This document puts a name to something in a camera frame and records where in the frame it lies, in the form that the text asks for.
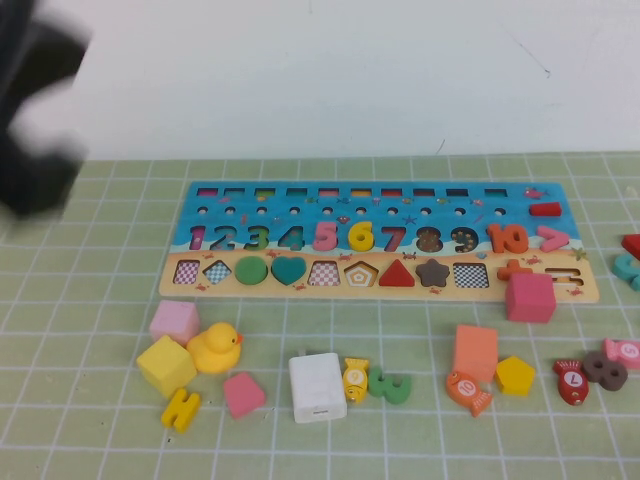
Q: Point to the yellow rubber duck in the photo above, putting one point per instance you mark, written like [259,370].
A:
[215,352]

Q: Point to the yellow letter H piece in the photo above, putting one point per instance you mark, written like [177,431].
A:
[179,411]

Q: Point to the yellow fish number nine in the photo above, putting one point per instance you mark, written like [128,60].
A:
[355,379]

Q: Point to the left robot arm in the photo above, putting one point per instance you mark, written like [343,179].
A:
[35,45]

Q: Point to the brown star piece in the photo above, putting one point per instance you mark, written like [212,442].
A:
[431,273]

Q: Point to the brown number eight piece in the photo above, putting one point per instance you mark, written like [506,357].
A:
[607,372]

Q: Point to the pink trapezoid piece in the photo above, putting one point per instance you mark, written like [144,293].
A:
[243,396]

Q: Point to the orange rectangular block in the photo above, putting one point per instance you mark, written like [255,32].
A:
[476,350]

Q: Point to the white power adapter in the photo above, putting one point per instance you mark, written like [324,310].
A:
[317,387]

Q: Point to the wooden number puzzle board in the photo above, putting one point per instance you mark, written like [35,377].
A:
[505,216]

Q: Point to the magenta cube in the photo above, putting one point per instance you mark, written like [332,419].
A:
[530,297]

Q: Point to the green circle piece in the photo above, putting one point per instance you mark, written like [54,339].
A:
[251,270]

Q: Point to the yellow cube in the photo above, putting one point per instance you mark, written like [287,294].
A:
[165,366]

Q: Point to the light pink cube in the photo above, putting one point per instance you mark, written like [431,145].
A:
[172,320]

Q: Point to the green number three piece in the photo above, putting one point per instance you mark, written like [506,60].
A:
[396,389]

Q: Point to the red triangle piece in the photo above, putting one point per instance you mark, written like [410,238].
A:
[396,277]

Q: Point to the orange number ten piece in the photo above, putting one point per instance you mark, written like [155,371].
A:
[495,240]

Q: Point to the orange plus sign piece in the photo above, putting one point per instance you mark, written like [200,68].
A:
[511,269]

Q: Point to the red wooden piece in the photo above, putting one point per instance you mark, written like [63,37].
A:
[632,245]

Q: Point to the pink fish number five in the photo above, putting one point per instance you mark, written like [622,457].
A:
[625,352]

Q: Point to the red fish number seven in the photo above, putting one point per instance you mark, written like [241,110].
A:
[571,382]

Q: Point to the pink number five piece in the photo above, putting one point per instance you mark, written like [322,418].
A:
[325,241]

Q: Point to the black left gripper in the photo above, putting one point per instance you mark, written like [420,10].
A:
[35,175]

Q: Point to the teal heart piece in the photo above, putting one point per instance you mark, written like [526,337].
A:
[288,270]

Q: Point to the orange fish number ten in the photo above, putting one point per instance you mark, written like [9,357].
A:
[468,392]

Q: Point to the teal number piece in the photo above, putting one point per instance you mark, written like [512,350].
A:
[627,270]

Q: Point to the green grid mat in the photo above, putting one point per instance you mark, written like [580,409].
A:
[400,450]

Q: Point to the pink greater-than sign piece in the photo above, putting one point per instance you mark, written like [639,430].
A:
[560,238]

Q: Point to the yellow pentagon piece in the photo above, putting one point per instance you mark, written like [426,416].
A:
[516,376]

